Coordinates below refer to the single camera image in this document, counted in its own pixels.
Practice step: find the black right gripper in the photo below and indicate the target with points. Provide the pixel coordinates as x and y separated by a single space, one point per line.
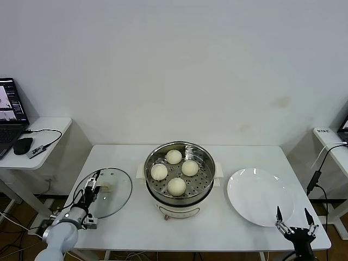
301 237

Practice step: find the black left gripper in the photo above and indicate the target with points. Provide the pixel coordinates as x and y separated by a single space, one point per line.
89 197

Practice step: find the white steamed baozi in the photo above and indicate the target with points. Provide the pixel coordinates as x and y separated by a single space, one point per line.
177 186
159 171
189 168
173 156

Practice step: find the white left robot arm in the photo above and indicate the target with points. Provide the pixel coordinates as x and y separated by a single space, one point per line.
59 239

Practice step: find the perforated steel steamer basket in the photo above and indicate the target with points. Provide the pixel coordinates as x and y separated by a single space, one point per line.
198 185

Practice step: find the white round plate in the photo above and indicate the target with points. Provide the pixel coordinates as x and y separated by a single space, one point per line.
255 193

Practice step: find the white labelled side table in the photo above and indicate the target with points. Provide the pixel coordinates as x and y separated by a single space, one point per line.
338 195

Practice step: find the white table leg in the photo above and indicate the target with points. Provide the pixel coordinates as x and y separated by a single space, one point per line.
263 256
107 256

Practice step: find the small black stickered device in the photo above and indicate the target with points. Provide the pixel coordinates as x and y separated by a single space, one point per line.
36 152

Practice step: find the white rounded side table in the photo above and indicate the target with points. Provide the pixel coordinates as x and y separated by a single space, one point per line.
49 136

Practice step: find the black computer mouse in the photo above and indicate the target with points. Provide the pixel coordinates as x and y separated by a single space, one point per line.
23 146

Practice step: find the cream electric cooker pot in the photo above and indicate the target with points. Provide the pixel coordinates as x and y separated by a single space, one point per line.
176 212

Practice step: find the printed table label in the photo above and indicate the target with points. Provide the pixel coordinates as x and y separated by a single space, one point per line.
323 131

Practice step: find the open black laptop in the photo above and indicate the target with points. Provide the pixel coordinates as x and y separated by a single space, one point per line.
8 127

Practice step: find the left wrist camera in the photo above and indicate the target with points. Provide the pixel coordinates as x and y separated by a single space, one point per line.
91 223

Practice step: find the white wall socket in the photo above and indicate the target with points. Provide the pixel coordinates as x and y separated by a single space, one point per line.
50 179

